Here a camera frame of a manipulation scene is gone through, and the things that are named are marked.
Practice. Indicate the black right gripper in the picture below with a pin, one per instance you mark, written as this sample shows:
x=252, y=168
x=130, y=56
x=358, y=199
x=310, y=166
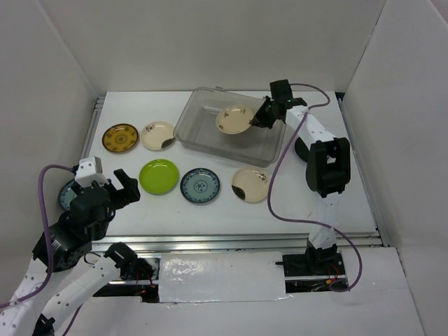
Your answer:
x=260, y=119

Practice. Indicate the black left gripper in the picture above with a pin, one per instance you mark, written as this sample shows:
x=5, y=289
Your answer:
x=130, y=192

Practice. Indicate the cream plate with floral marks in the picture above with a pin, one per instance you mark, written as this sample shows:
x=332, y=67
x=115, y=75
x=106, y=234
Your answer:
x=234, y=119

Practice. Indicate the cream plate with black brushstroke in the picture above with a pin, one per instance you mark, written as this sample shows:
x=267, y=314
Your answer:
x=251, y=184

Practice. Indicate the small blue floral plate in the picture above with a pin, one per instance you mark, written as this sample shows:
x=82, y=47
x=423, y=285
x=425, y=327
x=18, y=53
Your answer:
x=200, y=186

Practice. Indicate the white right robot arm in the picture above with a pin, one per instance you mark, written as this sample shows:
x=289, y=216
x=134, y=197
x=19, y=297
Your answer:
x=327, y=172

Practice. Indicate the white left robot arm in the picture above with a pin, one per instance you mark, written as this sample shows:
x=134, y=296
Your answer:
x=38, y=306

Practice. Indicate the clear plastic bin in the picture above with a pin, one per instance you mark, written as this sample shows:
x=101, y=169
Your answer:
x=196, y=129

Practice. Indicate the lime green plate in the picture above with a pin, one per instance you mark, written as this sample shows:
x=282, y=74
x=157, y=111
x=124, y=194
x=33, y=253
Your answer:
x=159, y=177

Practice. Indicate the large blue floral plate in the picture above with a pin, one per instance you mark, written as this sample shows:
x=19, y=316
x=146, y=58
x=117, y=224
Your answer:
x=66, y=195

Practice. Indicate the yellow patterned plate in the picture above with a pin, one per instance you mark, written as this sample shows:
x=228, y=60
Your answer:
x=120, y=138

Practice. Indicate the cream plate with dark brushstroke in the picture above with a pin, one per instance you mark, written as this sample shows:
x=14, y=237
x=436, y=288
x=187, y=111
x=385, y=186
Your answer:
x=157, y=136

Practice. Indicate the aluminium table rail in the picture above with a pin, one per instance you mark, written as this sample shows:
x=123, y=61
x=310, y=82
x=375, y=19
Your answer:
x=207, y=243

